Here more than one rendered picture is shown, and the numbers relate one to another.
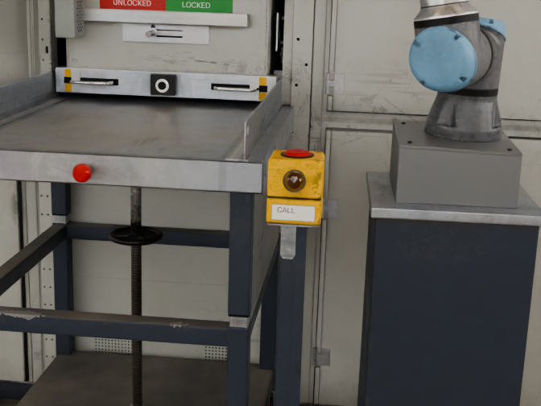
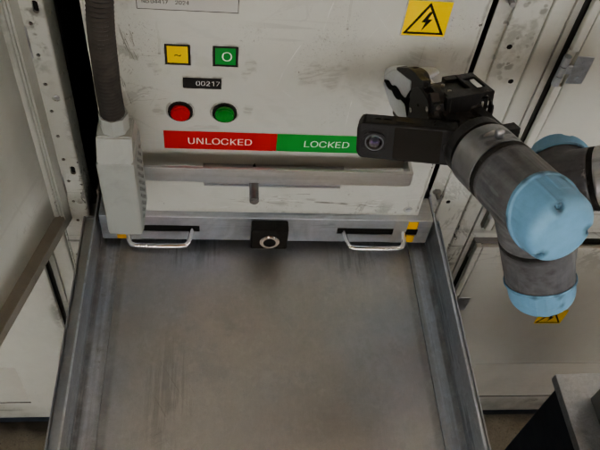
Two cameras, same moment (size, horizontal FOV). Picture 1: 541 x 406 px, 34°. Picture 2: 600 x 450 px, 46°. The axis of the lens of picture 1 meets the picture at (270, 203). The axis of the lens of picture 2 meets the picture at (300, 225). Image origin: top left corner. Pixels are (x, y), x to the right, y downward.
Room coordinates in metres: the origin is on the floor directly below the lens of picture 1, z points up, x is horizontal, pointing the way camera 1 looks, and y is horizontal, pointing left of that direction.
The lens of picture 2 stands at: (1.42, 0.41, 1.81)
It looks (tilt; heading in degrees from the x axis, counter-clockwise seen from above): 51 degrees down; 345
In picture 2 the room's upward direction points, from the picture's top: 8 degrees clockwise
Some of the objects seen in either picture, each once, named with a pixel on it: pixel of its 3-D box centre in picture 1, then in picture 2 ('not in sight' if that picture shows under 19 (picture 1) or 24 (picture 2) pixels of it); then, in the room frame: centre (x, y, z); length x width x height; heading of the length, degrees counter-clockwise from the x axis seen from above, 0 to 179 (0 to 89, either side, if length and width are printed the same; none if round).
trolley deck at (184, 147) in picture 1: (135, 134); (271, 409); (1.85, 0.29, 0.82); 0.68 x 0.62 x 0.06; 175
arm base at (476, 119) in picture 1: (465, 109); not in sight; (1.75, -0.38, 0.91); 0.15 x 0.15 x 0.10
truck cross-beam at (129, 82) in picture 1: (167, 83); (268, 218); (2.15, 0.26, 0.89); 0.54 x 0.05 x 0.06; 84
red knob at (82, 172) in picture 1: (83, 171); not in sight; (1.49, 0.32, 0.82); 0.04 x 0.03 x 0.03; 175
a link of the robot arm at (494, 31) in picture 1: (471, 50); not in sight; (1.74, -0.38, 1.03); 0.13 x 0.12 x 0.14; 151
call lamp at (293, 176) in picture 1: (294, 181); not in sight; (1.24, -0.03, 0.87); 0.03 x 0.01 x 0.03; 85
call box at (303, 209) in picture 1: (295, 187); not in sight; (1.29, -0.04, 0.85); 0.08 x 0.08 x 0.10; 85
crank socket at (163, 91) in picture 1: (163, 84); (269, 236); (2.12, 0.27, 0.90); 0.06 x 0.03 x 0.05; 84
